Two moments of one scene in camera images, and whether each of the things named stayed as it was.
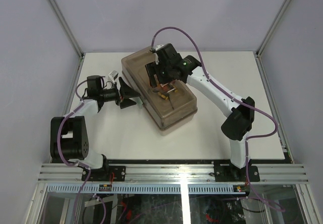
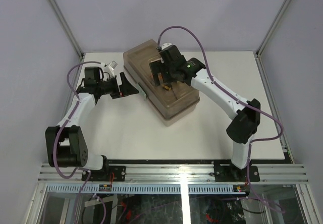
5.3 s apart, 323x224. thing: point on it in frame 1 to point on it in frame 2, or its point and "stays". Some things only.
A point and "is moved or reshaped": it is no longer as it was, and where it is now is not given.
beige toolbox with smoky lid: [167, 107] is moved or reshaped
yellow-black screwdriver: [162, 96] to [166, 87]
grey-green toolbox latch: [140, 102] to [140, 90]
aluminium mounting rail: [174, 173] stays
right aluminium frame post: [257, 54] stays
